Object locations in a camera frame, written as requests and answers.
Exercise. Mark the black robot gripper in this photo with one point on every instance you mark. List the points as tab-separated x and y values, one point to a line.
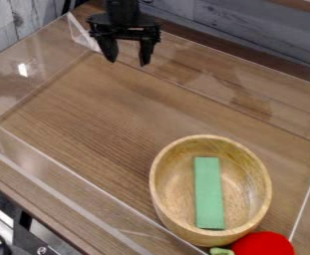
125	22

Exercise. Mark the green rectangular block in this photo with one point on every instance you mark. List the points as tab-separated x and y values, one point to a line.
208	193

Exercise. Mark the brown wooden bowl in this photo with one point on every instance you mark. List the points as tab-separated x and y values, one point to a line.
247	187

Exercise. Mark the small green toy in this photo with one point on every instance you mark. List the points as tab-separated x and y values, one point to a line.
220	251

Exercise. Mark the red round plush toy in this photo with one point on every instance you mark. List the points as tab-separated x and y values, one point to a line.
263	243

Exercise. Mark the clear acrylic corner bracket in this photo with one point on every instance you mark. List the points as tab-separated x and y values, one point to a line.
81	35

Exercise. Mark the clear acrylic enclosure wall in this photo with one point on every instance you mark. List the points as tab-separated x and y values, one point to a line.
90	218

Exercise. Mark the black metal table bracket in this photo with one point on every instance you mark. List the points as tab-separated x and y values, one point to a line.
25	239

